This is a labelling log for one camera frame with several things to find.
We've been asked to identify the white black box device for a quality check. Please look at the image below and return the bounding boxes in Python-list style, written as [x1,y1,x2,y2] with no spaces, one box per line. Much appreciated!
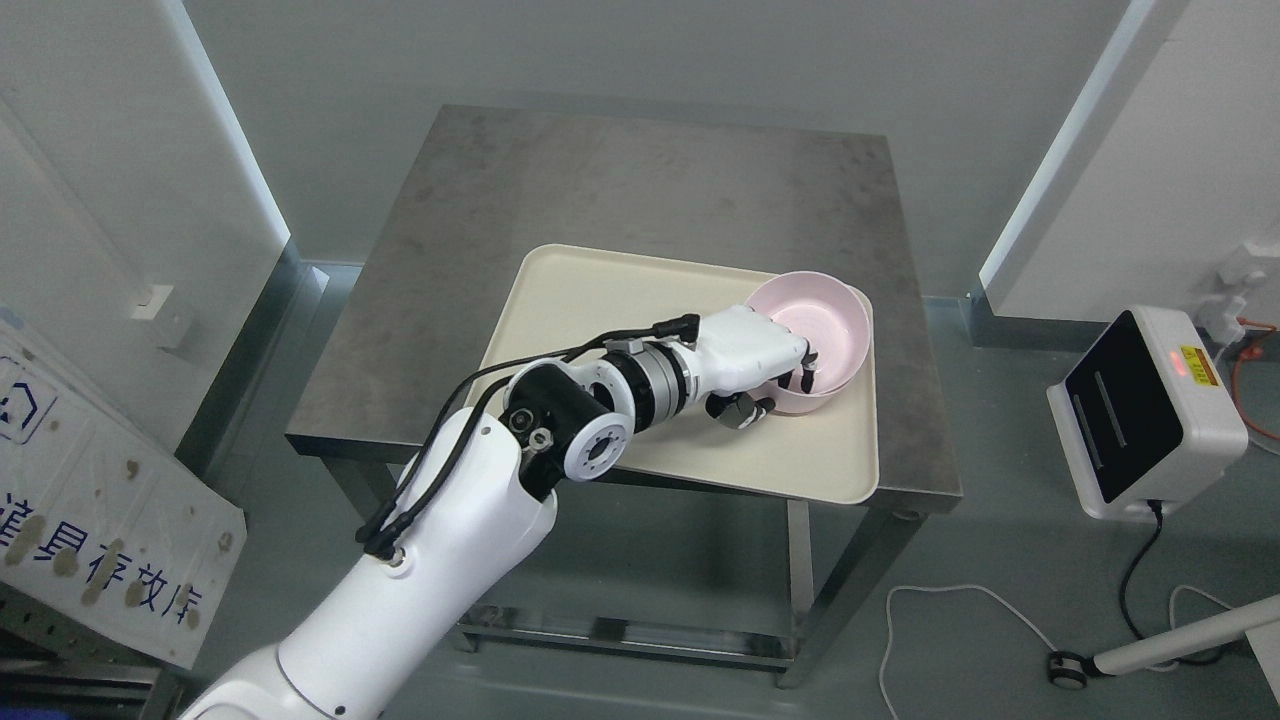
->
[1046,305,1249,523]

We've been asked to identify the white wall outlet right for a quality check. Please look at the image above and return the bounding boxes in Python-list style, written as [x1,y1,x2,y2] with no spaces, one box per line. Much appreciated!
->
[1193,240,1279,346]

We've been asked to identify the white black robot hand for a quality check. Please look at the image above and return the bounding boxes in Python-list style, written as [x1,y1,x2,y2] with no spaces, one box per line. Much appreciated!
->
[676,304,819,430]

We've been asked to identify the cream plastic tray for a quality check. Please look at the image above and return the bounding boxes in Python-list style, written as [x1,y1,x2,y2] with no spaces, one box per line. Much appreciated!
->
[483,243,881,505]

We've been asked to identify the white stand leg with caster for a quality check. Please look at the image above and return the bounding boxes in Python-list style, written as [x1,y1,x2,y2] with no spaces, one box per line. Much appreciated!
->
[1046,594,1279,697]

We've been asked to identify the orange cable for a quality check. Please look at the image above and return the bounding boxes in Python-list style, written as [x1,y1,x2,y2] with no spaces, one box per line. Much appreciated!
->
[1228,322,1280,445]

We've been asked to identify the pink bowl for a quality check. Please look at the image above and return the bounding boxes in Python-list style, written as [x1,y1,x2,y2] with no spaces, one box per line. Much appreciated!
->
[756,366,867,416]
[746,272,874,392]

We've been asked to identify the white cable on floor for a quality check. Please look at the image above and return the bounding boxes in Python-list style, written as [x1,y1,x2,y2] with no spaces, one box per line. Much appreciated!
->
[878,585,1242,720]

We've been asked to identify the black power cable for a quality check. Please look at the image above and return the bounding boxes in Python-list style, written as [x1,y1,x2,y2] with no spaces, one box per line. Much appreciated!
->
[1117,503,1229,669]

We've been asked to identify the wall socket box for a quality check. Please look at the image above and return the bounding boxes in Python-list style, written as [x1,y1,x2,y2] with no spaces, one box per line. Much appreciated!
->
[129,284,196,352]

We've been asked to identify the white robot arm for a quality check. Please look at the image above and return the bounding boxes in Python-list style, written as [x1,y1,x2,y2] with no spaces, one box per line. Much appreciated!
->
[186,314,703,719]

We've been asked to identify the stainless steel table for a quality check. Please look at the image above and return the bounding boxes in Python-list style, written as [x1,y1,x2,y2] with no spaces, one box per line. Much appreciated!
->
[285,106,963,689]

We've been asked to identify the white sign board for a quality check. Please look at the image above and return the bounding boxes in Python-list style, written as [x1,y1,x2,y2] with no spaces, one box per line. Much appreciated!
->
[1,320,247,669]

